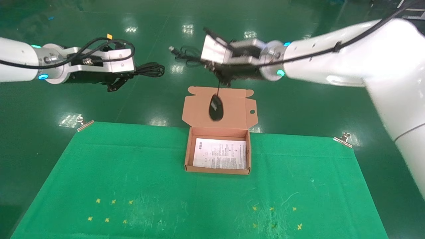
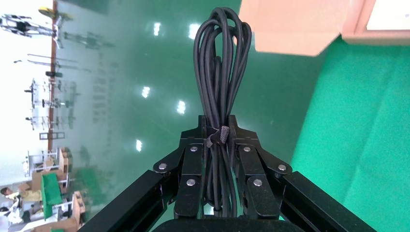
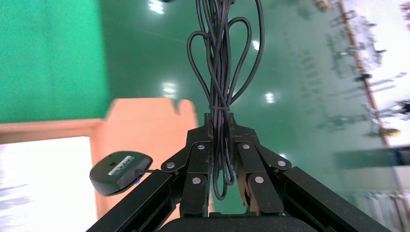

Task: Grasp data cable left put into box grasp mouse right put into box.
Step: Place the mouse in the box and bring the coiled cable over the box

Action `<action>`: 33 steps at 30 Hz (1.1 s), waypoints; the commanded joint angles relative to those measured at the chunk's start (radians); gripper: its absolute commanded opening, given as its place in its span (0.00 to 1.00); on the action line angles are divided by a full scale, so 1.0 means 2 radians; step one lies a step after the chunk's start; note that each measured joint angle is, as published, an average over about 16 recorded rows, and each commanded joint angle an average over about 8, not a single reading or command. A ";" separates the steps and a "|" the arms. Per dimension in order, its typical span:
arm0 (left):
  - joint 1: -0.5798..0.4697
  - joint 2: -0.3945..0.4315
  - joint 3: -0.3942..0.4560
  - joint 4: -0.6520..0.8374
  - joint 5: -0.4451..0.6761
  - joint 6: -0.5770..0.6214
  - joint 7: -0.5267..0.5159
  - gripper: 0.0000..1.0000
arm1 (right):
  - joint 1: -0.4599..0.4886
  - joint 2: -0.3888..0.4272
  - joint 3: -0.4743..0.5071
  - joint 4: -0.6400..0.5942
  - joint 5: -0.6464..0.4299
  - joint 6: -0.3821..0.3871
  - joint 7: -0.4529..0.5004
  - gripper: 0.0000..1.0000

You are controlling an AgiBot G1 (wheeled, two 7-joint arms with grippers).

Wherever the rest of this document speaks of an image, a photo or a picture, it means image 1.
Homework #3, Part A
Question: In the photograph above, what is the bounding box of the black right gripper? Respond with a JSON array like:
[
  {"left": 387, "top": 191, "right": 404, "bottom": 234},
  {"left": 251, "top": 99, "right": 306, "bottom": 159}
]
[{"left": 203, "top": 61, "right": 266, "bottom": 87}]

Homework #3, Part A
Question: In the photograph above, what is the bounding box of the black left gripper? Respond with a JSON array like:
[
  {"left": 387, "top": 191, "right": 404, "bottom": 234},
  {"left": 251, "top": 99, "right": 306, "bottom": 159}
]
[{"left": 65, "top": 71, "right": 135, "bottom": 93}]

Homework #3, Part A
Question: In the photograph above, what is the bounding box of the black data cable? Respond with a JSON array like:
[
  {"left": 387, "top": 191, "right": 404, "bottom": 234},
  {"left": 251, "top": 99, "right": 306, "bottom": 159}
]
[{"left": 133, "top": 62, "right": 165, "bottom": 78}]

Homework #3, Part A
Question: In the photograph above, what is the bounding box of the brown cardboard box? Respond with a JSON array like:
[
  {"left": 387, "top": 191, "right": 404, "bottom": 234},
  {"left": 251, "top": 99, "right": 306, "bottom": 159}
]
[{"left": 182, "top": 86, "right": 258, "bottom": 175}]

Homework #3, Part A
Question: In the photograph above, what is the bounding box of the silver binder clip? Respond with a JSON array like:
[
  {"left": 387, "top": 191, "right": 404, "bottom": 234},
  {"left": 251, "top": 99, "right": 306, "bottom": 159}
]
[
  {"left": 76, "top": 116, "right": 95, "bottom": 132},
  {"left": 333, "top": 132, "right": 353, "bottom": 148}
]

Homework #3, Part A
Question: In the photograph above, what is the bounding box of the white printed leaflet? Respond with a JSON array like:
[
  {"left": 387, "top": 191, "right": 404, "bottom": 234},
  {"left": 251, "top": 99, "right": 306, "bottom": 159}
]
[{"left": 193, "top": 138, "right": 248, "bottom": 170}]

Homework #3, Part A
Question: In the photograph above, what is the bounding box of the green cloth mat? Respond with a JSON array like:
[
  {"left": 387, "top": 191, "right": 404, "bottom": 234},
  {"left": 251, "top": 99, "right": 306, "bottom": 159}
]
[{"left": 10, "top": 121, "right": 389, "bottom": 239}]

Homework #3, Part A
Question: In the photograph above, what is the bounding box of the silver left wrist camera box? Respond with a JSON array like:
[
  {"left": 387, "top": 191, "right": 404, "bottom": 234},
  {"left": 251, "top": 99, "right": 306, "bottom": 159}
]
[{"left": 66, "top": 46, "right": 135, "bottom": 73}]

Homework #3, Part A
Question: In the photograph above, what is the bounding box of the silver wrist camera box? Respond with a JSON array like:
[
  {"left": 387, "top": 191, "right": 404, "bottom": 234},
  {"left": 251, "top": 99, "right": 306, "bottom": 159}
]
[
  {"left": 66, "top": 46, "right": 135, "bottom": 73},
  {"left": 200, "top": 33, "right": 268, "bottom": 66}
]

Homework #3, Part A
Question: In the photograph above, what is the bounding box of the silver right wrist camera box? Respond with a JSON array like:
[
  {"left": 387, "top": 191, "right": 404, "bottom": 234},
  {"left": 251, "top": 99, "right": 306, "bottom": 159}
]
[{"left": 200, "top": 33, "right": 268, "bottom": 66}]

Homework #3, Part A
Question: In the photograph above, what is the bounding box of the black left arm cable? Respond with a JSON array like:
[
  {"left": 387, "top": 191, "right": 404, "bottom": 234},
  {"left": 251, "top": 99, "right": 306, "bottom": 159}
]
[{"left": 0, "top": 37, "right": 136, "bottom": 70}]

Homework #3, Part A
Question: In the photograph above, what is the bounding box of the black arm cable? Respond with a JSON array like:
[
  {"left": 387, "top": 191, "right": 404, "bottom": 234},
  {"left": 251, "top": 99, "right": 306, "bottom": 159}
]
[
  {"left": 203, "top": 0, "right": 419, "bottom": 68},
  {"left": 0, "top": 37, "right": 136, "bottom": 70}
]

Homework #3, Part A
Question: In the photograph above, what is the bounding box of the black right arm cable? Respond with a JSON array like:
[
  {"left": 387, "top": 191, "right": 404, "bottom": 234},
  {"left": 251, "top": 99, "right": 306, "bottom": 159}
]
[{"left": 203, "top": 0, "right": 419, "bottom": 68}]

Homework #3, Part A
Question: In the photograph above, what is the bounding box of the white metal frame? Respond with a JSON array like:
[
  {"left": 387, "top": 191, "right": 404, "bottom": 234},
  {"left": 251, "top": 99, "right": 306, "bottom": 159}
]
[{"left": 397, "top": 0, "right": 425, "bottom": 19}]

